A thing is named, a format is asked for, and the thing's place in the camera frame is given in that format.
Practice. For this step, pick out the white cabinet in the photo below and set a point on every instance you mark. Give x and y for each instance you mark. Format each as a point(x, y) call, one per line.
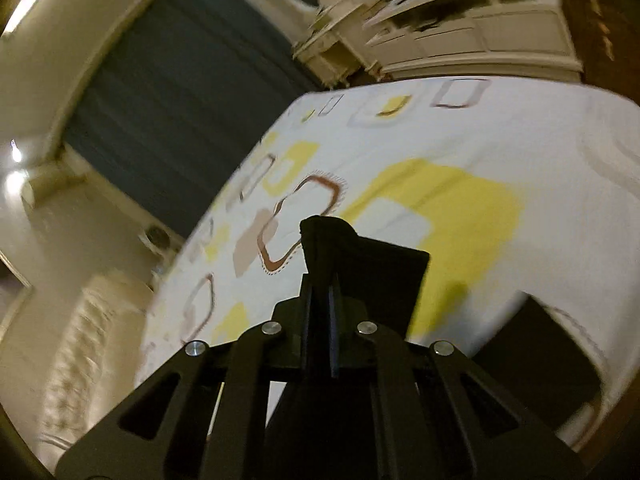
point(480, 35)

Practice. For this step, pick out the cream tufted headboard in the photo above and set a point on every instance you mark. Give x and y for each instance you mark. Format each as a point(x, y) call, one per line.
point(95, 360)

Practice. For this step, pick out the ceiling spotlight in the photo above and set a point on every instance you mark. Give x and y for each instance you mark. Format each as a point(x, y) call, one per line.
point(16, 152)

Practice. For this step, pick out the blue curtain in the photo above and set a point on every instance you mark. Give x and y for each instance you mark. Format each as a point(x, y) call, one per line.
point(170, 90)

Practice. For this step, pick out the bed with printed sheet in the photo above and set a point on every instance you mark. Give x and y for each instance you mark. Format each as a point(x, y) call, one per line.
point(450, 160)

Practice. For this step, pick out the long ceiling light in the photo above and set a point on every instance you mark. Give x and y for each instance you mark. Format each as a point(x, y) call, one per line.
point(27, 2)

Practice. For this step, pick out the black pants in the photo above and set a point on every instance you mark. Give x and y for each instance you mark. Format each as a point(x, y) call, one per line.
point(365, 270)

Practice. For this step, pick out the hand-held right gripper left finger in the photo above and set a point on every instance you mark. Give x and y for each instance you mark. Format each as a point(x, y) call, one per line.
point(316, 330)

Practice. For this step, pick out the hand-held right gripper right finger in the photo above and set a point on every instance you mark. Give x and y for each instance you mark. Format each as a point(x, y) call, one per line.
point(334, 330)

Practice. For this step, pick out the white dresser with oval mirror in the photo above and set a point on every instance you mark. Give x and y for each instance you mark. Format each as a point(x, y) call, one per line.
point(320, 35)

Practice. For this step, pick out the small fan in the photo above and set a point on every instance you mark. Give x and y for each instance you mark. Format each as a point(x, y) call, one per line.
point(157, 237)

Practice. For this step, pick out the white air conditioner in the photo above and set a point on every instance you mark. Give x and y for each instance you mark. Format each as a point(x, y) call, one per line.
point(50, 185)

